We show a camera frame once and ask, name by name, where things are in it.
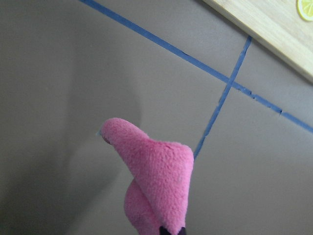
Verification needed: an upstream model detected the bamboo cutting board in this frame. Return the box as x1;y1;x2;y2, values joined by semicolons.
206;0;313;81

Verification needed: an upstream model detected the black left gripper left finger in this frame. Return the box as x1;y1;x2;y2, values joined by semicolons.
159;222;171;235

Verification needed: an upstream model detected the lemon slice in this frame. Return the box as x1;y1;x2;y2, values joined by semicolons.
296;0;313;22

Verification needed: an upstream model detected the pink cleaning cloth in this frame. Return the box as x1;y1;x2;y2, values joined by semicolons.
98;117;194;235

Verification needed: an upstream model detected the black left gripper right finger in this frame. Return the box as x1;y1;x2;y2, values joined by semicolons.
178;227;187;235

